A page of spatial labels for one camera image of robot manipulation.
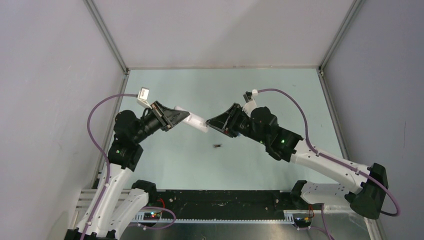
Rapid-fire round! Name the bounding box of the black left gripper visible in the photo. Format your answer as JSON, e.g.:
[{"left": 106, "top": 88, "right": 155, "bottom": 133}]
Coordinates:
[{"left": 132, "top": 100, "right": 190, "bottom": 144}]

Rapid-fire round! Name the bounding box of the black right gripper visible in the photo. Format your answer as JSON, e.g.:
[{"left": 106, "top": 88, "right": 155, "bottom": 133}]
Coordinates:
[{"left": 205, "top": 103, "right": 268, "bottom": 146}]

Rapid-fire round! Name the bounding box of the white remote control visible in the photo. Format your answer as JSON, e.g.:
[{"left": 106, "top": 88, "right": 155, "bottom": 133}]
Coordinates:
[{"left": 182, "top": 111, "right": 209, "bottom": 133}]

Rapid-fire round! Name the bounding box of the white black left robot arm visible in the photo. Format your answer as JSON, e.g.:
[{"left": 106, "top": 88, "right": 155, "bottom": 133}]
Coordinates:
[{"left": 64, "top": 101, "right": 190, "bottom": 240}]

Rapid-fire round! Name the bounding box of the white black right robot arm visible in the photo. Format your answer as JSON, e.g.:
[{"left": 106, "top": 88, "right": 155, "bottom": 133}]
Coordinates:
[{"left": 206, "top": 103, "right": 388, "bottom": 220}]

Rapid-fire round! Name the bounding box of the left controller board with LEDs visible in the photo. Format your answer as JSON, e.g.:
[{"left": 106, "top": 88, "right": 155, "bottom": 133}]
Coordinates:
[{"left": 142, "top": 211, "right": 162, "bottom": 222}]

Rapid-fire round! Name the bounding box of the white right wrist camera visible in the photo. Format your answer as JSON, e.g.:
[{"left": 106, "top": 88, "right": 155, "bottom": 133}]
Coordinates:
[{"left": 242, "top": 89, "right": 259, "bottom": 117}]

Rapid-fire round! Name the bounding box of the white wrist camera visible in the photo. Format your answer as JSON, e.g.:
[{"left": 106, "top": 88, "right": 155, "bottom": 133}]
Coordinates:
[
  {"left": 242, "top": 89, "right": 259, "bottom": 117},
  {"left": 137, "top": 87, "right": 152, "bottom": 109}
]

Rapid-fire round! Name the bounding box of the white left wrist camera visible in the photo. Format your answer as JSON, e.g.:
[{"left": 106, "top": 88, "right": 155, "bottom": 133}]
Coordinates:
[{"left": 137, "top": 87, "right": 152, "bottom": 109}]

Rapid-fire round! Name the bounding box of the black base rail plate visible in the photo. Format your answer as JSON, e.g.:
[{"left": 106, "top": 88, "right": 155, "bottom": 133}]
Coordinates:
[{"left": 157, "top": 189, "right": 321, "bottom": 221}]

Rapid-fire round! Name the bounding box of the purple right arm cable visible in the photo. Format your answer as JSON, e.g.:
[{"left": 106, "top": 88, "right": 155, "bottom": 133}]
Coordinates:
[{"left": 256, "top": 88, "right": 402, "bottom": 218}]

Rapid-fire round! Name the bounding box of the right controller board with wires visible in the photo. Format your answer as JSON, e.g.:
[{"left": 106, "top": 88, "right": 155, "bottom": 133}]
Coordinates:
[{"left": 293, "top": 217, "right": 314, "bottom": 230}]

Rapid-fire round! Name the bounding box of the aluminium frame post left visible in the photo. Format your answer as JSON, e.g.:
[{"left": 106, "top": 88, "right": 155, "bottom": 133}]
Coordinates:
[{"left": 83, "top": 0, "right": 129, "bottom": 75}]

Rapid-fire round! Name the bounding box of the aluminium frame post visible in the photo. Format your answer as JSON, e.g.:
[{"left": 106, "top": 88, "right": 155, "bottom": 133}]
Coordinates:
[
  {"left": 318, "top": 0, "right": 366, "bottom": 73},
  {"left": 83, "top": 0, "right": 129, "bottom": 75}
]

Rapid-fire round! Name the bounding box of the aluminium frame post right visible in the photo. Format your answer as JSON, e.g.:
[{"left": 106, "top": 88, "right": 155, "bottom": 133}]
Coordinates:
[{"left": 318, "top": 0, "right": 366, "bottom": 73}]

